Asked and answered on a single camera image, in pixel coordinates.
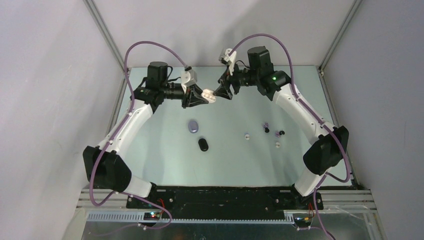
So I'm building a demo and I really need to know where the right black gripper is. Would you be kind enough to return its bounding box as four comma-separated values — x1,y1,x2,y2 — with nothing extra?
213,61,260,100

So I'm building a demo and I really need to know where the white earbud charging case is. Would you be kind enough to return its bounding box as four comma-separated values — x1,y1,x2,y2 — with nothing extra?
201,88,217,104

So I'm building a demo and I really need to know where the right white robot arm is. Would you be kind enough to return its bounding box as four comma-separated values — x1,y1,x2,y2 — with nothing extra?
213,46,349,209

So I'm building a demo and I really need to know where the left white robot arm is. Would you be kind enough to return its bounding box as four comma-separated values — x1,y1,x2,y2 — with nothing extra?
83,61,216,208

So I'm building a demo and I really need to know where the purple earbud charging case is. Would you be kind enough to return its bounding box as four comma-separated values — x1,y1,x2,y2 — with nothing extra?
187,120,199,134

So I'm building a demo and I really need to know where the black earbud charging case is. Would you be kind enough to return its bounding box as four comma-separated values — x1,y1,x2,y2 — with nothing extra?
198,138,209,152

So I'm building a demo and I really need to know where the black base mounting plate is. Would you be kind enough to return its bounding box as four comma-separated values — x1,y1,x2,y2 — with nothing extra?
126,186,324,220

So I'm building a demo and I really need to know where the left controller circuit board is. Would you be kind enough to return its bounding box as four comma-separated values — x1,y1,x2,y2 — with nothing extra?
143,212,161,221

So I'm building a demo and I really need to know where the controller circuit board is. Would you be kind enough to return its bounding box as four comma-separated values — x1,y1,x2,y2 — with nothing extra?
293,217,313,229
143,212,161,221

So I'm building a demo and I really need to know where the right controller circuit board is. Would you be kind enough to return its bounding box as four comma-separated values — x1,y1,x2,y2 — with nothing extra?
293,217,313,229

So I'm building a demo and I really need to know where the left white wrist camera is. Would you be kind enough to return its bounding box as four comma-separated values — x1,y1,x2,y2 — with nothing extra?
180,66,198,93

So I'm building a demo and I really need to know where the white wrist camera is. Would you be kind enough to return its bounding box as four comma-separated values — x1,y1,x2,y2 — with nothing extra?
218,48,237,76
180,66,198,93

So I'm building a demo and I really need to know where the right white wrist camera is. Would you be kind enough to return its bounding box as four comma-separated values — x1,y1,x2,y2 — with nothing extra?
218,48,237,76

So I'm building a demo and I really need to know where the grey slotted cable duct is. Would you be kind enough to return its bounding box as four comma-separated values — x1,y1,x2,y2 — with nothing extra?
86,211,295,225

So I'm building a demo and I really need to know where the left aluminium frame post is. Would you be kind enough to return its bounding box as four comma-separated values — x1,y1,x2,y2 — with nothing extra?
83,0,125,73

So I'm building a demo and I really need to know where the aluminium frame post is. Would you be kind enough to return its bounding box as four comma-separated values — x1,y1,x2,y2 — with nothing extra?
318,0,363,73
83,0,125,73

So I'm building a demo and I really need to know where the right aluminium frame post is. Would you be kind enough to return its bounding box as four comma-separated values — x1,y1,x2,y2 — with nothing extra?
318,0,363,73

